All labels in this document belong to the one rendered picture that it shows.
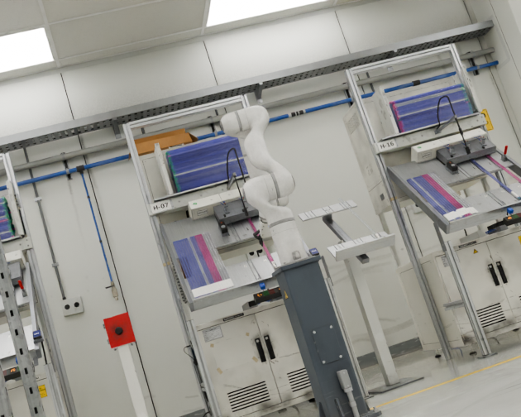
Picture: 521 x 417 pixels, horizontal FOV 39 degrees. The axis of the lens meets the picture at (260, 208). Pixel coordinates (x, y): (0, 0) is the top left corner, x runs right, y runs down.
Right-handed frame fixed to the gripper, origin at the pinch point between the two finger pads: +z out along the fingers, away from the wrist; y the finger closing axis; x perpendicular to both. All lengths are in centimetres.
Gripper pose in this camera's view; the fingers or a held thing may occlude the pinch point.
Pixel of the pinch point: (270, 241)
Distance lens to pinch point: 377.3
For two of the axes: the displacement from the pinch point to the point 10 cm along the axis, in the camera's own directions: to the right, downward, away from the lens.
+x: -3.1, -5.7, 7.6
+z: 0.8, 7.8, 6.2
